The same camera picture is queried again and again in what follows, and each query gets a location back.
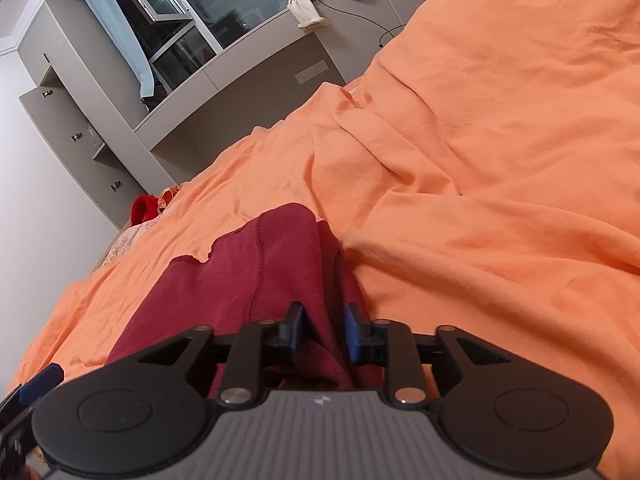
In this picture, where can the orange bed duvet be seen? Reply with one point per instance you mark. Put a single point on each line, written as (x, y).
(483, 172)

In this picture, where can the floral pink pillow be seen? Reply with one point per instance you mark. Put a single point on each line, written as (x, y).
(129, 235)

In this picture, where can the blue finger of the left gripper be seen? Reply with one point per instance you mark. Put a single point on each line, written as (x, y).
(41, 384)

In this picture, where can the dark red knit sweater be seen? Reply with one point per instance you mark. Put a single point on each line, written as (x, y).
(254, 273)

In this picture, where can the white wall socket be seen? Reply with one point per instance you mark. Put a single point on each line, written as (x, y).
(312, 71)

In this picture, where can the grey open wardrobe door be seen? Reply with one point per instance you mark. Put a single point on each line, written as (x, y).
(82, 151)

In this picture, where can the left light blue curtain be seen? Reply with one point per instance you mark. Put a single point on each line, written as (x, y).
(114, 22)

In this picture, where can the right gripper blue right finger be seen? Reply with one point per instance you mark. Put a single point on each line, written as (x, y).
(395, 348)

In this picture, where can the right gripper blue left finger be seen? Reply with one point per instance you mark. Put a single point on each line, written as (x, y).
(256, 348)

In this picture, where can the red hat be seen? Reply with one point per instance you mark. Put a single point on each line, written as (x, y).
(143, 209)

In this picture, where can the grey built-in desk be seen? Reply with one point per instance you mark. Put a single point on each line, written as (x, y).
(250, 84)

